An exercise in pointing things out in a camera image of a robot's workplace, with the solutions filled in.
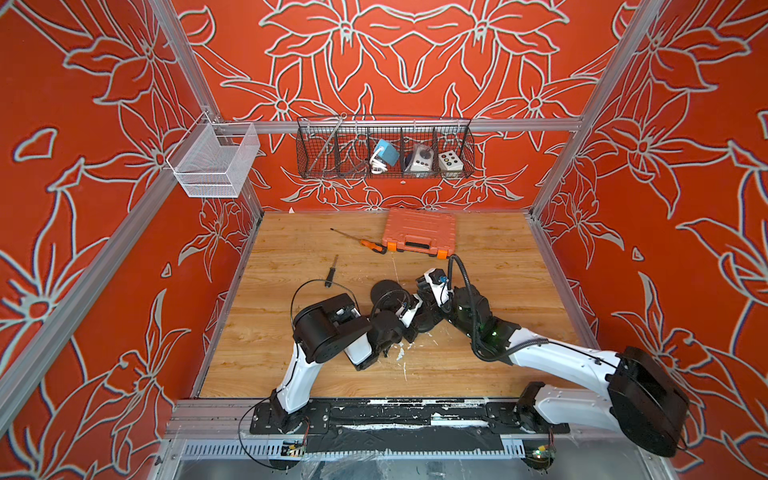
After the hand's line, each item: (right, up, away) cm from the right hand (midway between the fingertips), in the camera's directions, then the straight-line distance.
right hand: (415, 292), depth 80 cm
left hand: (+4, -7, +9) cm, 12 cm away
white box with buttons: (+13, +39, +14) cm, 43 cm away
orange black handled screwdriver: (-10, +11, +25) cm, 30 cm away
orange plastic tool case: (+6, +17, +26) cm, 32 cm away
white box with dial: (+3, +39, +11) cm, 41 cm away
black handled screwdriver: (-27, +3, +20) cm, 34 cm away
